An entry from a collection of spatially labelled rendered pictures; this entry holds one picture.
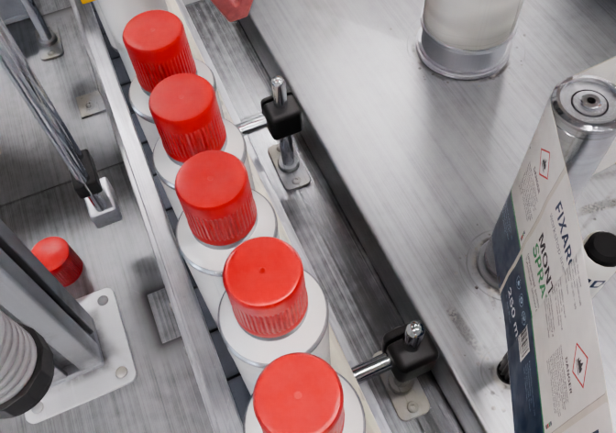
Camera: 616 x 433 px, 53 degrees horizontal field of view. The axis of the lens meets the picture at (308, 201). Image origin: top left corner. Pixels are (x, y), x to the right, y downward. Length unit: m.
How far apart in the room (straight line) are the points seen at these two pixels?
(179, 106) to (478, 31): 0.32
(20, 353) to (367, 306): 0.33
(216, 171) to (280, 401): 0.11
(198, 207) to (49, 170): 0.39
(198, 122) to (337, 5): 0.38
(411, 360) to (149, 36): 0.25
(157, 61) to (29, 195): 0.33
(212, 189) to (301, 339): 0.08
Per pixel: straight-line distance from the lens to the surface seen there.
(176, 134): 0.31
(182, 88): 0.31
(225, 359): 0.46
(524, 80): 0.61
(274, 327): 0.26
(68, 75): 0.73
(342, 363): 0.41
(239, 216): 0.28
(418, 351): 0.41
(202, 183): 0.28
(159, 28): 0.35
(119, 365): 0.53
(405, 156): 0.53
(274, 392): 0.23
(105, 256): 0.58
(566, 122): 0.33
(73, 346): 0.49
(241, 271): 0.25
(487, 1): 0.54
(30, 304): 0.42
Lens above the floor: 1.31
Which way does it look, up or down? 58 degrees down
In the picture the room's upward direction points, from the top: 5 degrees counter-clockwise
